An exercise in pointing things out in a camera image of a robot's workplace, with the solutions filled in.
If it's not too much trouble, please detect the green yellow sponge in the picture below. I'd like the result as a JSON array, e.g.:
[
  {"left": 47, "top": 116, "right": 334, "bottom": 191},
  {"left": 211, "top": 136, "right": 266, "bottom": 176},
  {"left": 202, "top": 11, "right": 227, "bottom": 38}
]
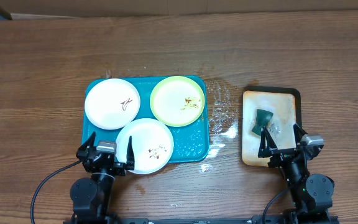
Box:
[{"left": 252, "top": 109, "right": 273, "bottom": 136}]

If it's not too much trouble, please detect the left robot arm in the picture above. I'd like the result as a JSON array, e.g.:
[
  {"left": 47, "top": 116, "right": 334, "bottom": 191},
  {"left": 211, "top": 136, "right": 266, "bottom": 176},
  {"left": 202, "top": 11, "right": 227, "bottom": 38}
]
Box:
[{"left": 70, "top": 133, "right": 135, "bottom": 224}]

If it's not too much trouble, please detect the black tray with soapy water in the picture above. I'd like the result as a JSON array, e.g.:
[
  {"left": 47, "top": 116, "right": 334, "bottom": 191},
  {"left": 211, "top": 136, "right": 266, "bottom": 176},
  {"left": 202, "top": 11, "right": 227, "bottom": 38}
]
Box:
[{"left": 242, "top": 90, "right": 296, "bottom": 167}]

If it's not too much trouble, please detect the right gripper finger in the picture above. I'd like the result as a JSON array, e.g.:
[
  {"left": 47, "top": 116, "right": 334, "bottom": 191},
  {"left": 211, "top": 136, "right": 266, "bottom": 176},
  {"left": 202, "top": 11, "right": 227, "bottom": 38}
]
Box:
[
  {"left": 258, "top": 126, "right": 277, "bottom": 157},
  {"left": 293, "top": 123, "right": 307, "bottom": 145}
]

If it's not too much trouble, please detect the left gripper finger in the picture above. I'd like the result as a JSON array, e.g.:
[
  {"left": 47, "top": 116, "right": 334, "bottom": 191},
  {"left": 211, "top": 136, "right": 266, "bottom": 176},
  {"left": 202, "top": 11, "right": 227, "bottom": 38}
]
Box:
[
  {"left": 126, "top": 136, "right": 135, "bottom": 170},
  {"left": 78, "top": 131, "right": 96, "bottom": 151}
]

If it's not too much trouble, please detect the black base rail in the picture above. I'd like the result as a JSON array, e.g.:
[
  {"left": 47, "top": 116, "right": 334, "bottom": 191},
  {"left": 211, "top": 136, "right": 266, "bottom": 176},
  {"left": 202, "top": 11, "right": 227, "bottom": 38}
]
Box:
[{"left": 63, "top": 215, "right": 340, "bottom": 224}]

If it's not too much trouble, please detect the white plate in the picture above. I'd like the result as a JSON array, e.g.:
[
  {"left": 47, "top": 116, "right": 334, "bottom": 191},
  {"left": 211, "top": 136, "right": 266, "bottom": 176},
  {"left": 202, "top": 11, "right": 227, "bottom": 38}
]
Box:
[
  {"left": 116, "top": 118, "right": 174, "bottom": 174},
  {"left": 85, "top": 78, "right": 140, "bottom": 130}
]

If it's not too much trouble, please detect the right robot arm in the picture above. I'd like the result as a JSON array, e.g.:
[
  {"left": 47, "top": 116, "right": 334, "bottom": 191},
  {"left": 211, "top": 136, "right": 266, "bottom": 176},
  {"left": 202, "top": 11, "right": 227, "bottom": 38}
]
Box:
[{"left": 258, "top": 124, "right": 339, "bottom": 224}]

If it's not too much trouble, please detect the yellow-green plate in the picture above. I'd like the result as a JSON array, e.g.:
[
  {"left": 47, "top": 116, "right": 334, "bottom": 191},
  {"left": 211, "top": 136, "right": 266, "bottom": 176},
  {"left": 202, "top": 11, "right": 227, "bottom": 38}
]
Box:
[{"left": 150, "top": 76, "right": 206, "bottom": 127}]

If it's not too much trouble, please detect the white plate front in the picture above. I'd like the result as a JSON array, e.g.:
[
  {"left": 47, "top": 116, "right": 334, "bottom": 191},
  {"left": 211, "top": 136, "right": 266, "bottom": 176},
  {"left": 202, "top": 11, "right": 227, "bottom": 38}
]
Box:
[{"left": 116, "top": 118, "right": 174, "bottom": 174}]

